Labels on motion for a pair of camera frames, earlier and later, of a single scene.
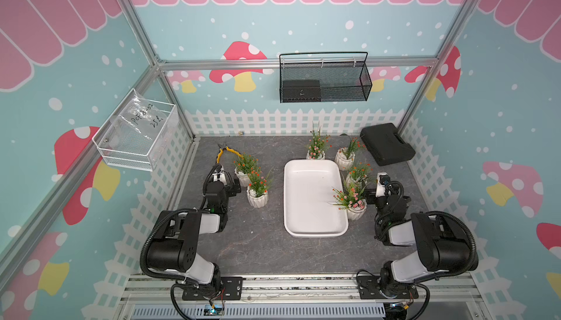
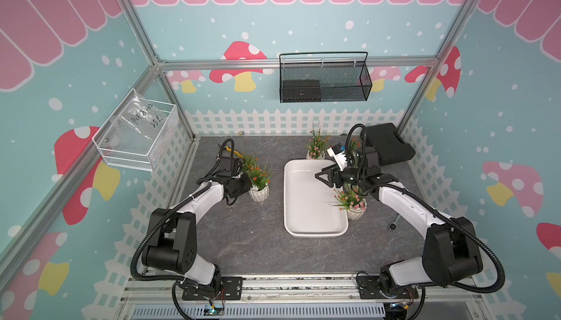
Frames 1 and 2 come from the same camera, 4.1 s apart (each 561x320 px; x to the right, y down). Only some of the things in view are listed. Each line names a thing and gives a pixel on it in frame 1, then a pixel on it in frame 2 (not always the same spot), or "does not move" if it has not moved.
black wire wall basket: (324, 77) does not move
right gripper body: (380, 204) -> (352, 176)
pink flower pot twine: (352, 200) does not move
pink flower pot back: (317, 144) does not move
